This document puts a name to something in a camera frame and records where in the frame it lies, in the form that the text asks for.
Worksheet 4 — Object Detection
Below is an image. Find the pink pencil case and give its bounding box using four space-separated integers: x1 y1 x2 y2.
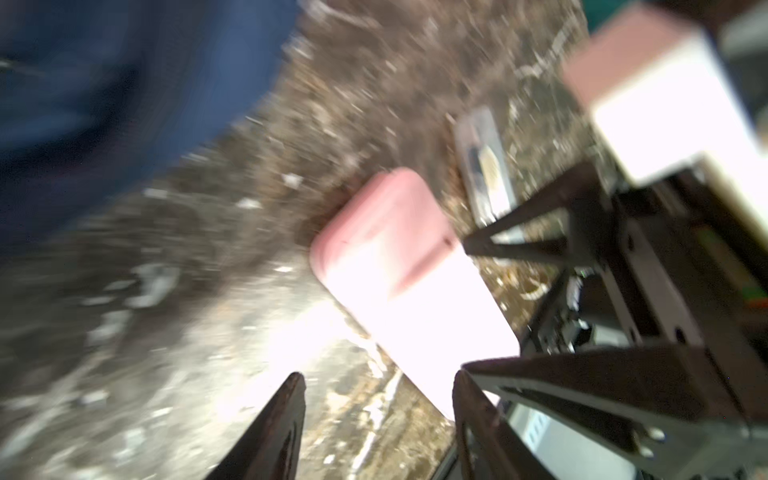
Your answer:
310 168 520 419

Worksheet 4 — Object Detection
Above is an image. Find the clear plastic small case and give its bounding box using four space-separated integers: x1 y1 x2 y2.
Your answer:
453 106 518 228

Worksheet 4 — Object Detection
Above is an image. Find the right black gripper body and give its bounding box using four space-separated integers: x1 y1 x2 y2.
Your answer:
521 167 768 480

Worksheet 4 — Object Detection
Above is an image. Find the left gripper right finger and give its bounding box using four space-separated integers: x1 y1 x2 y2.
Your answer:
452 370 553 480

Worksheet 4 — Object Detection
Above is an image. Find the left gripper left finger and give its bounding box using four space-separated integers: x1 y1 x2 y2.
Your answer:
206 372 306 480

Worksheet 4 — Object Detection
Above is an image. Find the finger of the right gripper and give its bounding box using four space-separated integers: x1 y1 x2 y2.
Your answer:
463 344 767 479
462 162 612 268

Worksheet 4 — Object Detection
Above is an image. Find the navy blue student backpack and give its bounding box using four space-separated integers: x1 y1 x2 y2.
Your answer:
1 1 300 253

